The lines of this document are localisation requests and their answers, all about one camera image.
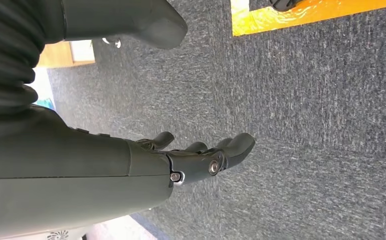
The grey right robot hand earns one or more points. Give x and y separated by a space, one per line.
64 172

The yellow floor tape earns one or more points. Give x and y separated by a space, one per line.
312 16

